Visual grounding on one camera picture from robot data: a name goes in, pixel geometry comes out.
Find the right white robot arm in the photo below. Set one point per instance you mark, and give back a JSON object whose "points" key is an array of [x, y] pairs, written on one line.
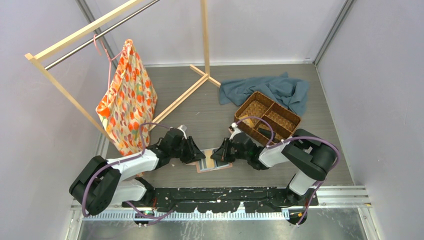
{"points": [[313, 156]]}

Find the pink clothes hanger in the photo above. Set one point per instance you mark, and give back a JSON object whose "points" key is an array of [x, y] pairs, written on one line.
{"points": [[109, 58]]}

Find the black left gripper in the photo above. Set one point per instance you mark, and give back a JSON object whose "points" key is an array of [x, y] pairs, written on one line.
{"points": [[193, 152]]}

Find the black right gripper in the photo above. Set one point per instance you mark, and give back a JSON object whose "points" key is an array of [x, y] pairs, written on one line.
{"points": [[222, 153]]}

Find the woven wicker divided basket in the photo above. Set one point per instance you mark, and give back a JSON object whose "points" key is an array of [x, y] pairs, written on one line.
{"points": [[267, 114]]}

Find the yellow credit card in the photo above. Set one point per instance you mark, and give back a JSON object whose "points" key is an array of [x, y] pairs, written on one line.
{"points": [[207, 163]]}

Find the orange credit card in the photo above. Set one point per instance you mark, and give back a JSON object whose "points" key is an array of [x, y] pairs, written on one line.
{"points": [[248, 121]]}

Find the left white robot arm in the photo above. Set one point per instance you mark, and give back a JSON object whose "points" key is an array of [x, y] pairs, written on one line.
{"points": [[104, 182]]}

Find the orange floral hanging garment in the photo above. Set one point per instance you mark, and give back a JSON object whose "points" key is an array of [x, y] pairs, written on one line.
{"points": [[128, 106]]}

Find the blue-grey crumpled cloth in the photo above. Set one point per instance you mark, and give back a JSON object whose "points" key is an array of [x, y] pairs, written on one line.
{"points": [[289, 92]]}

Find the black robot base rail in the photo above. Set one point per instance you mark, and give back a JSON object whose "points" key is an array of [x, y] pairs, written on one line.
{"points": [[223, 199]]}

